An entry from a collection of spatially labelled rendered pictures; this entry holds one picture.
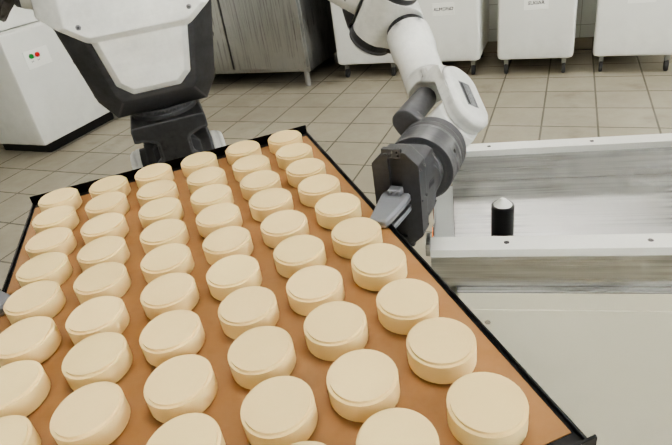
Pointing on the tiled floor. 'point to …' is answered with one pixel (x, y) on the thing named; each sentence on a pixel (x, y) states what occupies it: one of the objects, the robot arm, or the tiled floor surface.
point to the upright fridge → (269, 26)
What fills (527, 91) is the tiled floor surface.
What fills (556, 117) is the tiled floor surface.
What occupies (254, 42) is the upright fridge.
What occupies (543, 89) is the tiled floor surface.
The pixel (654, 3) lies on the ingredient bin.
